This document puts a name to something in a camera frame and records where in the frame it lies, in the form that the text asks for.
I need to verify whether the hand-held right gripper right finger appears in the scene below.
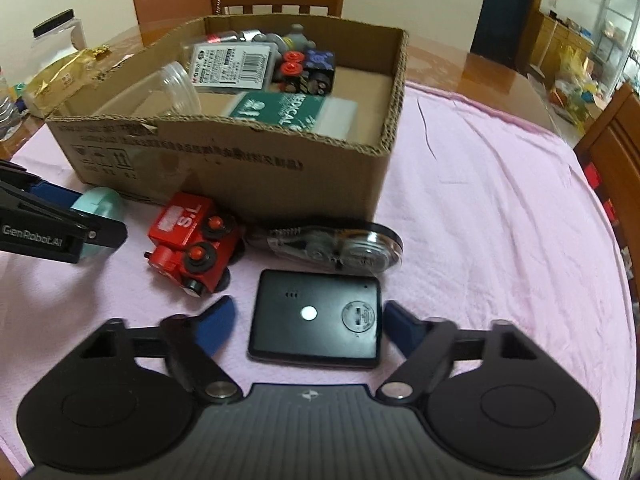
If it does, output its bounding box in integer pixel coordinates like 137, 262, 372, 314
377, 300, 539, 406

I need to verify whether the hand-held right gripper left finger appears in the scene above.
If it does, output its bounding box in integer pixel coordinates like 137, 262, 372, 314
79, 296, 244, 406

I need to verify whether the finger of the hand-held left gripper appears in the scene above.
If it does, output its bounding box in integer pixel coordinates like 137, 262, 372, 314
0, 181, 129, 252
0, 160, 77, 209

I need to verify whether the pink card pack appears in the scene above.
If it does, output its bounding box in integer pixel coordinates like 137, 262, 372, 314
191, 42, 281, 95

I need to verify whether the white green swab box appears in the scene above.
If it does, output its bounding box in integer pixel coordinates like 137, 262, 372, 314
231, 91, 360, 141

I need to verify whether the wooden cabinet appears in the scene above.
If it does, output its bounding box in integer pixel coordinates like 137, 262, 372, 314
527, 10, 596, 81

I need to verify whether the clear container with black lid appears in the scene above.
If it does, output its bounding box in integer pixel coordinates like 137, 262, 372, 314
31, 8, 87, 54

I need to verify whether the light blue round case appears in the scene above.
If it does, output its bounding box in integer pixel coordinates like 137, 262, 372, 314
70, 187, 126, 264

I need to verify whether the cardboard box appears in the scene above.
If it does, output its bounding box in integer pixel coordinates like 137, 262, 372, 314
45, 15, 410, 221

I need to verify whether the dark blue toy train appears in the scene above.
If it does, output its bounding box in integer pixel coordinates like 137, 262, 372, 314
272, 49, 336, 97

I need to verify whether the red toy train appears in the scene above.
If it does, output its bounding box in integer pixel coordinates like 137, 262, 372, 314
144, 191, 246, 301

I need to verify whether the clear water bottle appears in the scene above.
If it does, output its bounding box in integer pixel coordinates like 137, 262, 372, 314
0, 65, 21, 141

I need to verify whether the pink towel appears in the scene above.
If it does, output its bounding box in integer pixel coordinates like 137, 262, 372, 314
0, 80, 637, 461

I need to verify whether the dark entrance door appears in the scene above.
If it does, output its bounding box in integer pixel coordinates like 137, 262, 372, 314
470, 0, 549, 54

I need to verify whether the gold capsule bottle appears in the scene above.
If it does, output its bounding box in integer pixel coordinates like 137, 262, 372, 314
202, 30, 261, 46

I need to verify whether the gold foil packet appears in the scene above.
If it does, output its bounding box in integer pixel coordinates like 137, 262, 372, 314
24, 46, 134, 117

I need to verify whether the clear plastic jar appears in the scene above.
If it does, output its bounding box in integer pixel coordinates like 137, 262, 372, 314
102, 61, 203, 117

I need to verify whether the yellow plastic bag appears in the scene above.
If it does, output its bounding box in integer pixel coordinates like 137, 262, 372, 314
552, 45, 591, 91

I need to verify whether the clear correction tape dispenser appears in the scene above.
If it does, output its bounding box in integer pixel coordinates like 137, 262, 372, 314
245, 220, 405, 276

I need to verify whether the black device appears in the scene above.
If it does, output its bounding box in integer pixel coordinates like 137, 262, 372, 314
247, 269, 384, 370

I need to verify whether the grey toy dog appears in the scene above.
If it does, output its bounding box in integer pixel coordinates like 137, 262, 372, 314
252, 23, 317, 56

